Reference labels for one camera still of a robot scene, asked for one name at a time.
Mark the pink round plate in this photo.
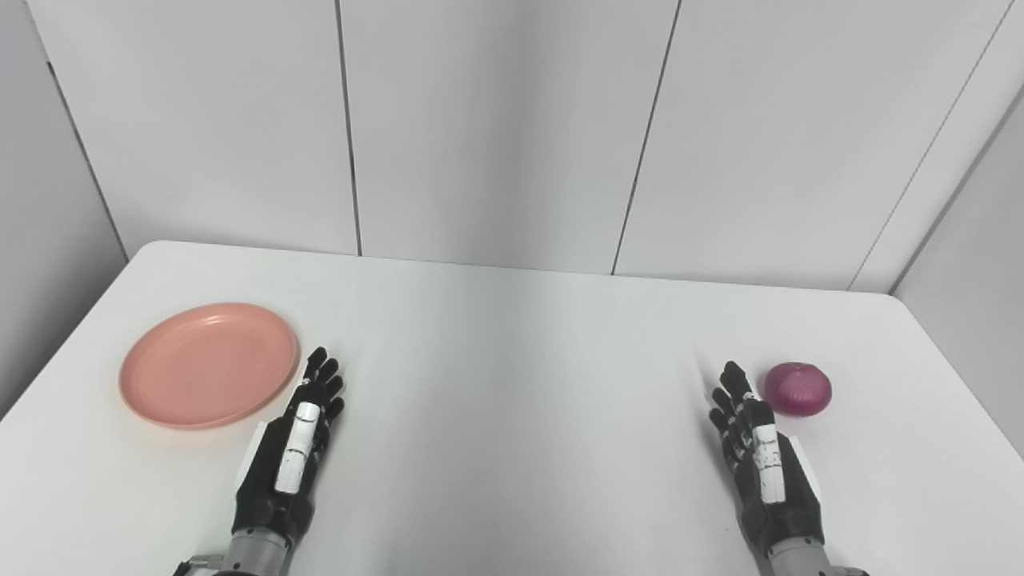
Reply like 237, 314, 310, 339
118, 302, 301, 430

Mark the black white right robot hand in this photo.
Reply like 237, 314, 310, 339
708, 360, 826, 553

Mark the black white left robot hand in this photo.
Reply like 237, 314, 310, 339
232, 346, 346, 553

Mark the purple red onion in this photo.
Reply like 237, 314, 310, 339
762, 362, 833, 417

